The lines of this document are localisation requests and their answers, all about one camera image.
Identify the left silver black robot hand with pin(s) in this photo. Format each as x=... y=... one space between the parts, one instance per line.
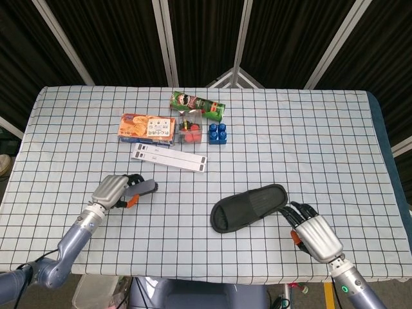
x=107 y=191

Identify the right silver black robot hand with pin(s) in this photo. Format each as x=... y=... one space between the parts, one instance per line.
x=318 y=238

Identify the grey oblong object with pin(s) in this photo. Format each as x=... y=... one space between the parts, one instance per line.
x=146 y=186

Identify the black slipper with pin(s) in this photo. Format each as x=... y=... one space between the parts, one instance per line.
x=251 y=206

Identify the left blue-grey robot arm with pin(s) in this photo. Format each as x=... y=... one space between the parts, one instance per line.
x=74 y=238

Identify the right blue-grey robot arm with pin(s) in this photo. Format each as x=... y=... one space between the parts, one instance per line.
x=354 y=286

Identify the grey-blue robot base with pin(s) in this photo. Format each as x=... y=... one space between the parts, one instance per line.
x=193 y=293

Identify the white flat long strip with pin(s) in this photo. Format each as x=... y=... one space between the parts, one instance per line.
x=167 y=163
x=174 y=154

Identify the orange cracker box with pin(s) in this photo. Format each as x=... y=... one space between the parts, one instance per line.
x=145 y=128

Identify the white checked tablecloth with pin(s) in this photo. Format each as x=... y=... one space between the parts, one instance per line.
x=289 y=145

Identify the clear plastic container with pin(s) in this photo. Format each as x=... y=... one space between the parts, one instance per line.
x=93 y=289

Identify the clear box with red pieces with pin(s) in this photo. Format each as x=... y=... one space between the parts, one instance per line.
x=191 y=128

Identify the blue building block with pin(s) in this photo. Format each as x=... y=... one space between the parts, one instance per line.
x=218 y=134

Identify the green Pringles can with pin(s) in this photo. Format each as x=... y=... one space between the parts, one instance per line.
x=199 y=104

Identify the black folding screen white frame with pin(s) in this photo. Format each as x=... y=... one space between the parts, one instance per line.
x=112 y=38

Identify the white metal frame stand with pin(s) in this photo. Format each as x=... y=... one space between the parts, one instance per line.
x=222 y=78

